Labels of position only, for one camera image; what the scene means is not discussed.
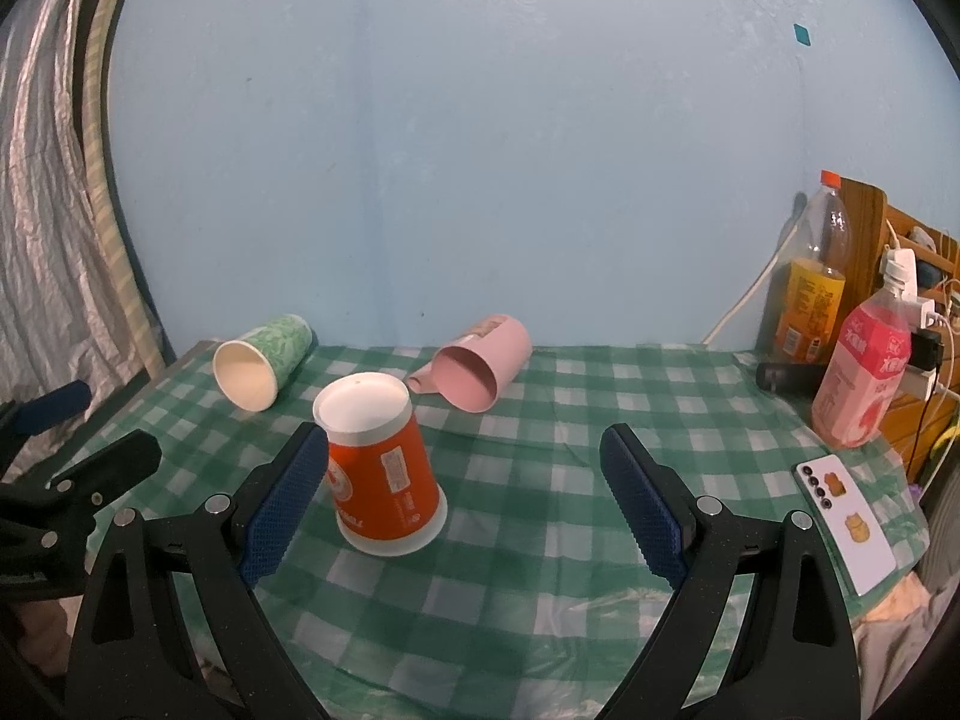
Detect pink drink bottle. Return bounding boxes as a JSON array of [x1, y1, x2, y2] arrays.
[[811, 270, 913, 449]]

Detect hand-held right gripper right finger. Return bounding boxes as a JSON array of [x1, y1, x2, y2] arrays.
[[598, 422, 860, 720]]

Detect orange soda bottle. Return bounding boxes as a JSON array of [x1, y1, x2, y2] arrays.
[[772, 170, 854, 365]]

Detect white cable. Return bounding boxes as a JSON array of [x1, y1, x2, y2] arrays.
[[701, 219, 802, 344]]

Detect silver curtain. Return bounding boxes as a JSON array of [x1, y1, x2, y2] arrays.
[[0, 0, 162, 421]]

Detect green checkered tablecloth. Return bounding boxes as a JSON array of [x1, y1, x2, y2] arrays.
[[45, 341, 935, 720]]

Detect orange paper cup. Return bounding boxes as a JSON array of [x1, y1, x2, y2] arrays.
[[312, 371, 449, 557]]

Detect wooden rack with chargers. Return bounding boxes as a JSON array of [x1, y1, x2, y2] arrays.
[[836, 176, 960, 482]]

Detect light pink cloth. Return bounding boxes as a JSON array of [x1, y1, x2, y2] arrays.
[[853, 568, 955, 720]]

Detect pink plastic mug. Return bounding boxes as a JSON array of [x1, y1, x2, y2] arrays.
[[406, 315, 535, 415]]

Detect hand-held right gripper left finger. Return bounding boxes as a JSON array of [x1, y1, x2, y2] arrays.
[[66, 421, 331, 720]]

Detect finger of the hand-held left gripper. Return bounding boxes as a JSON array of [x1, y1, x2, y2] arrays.
[[0, 380, 92, 466], [41, 430, 163, 537]]

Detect black cylindrical object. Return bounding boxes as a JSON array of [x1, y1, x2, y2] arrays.
[[755, 360, 830, 395]]

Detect black power adapter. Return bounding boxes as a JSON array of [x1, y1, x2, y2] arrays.
[[906, 328, 949, 377]]

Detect white smartphone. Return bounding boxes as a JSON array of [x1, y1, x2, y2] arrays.
[[793, 456, 898, 595]]

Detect green patterned paper cup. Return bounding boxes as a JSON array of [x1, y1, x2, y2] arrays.
[[212, 313, 314, 412]]

